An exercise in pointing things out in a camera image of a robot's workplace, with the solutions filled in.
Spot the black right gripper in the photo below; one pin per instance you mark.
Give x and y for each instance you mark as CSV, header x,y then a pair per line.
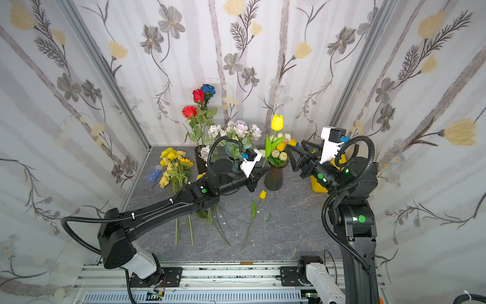
x,y
307,166

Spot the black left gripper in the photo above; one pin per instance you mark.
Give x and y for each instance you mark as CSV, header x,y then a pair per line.
x,y
253,179

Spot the yellow tulip stem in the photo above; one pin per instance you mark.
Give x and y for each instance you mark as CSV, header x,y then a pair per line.
x,y
254,210
277,124

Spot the dark glass vase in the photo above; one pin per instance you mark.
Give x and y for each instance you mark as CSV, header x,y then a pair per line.
x,y
274,178

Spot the teal vase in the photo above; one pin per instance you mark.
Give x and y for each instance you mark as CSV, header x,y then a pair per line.
x,y
235,158

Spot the single yellow marigold stem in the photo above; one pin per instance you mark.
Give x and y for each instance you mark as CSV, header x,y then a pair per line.
x,y
214,221

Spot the black vase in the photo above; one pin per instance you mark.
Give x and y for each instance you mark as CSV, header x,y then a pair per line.
x,y
201,163

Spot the small sunflower stem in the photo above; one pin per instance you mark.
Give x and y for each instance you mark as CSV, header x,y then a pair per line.
x,y
206,214

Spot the yellow rose bunch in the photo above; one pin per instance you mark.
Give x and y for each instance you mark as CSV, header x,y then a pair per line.
x,y
176,169

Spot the yellow poppy flower stem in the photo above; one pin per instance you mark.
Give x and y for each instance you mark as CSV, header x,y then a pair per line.
x,y
177,231

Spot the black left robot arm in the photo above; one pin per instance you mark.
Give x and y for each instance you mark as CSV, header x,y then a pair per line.
x,y
118,231

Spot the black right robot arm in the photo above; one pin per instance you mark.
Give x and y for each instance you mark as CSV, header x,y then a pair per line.
x,y
346,215

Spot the mixed tulip sunflower bouquet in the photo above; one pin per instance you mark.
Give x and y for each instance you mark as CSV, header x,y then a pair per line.
x,y
275,149

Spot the small green fallen leaf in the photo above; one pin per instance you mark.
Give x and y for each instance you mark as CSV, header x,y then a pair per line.
x,y
267,216

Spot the yellow lidded box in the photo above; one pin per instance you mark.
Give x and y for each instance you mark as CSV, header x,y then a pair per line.
x,y
317,182

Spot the yellow marigold bouquet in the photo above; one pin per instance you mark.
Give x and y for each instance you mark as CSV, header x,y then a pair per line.
x,y
247,134

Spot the red rose bouquet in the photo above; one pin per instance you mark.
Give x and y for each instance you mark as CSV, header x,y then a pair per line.
x,y
199,116

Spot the blue pill organizer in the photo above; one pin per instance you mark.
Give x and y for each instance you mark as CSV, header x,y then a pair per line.
x,y
155,174

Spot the small metal scissors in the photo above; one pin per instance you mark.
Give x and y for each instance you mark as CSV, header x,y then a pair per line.
x,y
150,188

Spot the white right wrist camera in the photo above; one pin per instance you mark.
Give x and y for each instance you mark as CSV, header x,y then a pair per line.
x,y
333,138

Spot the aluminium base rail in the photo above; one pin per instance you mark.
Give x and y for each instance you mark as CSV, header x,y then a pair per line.
x,y
307,280

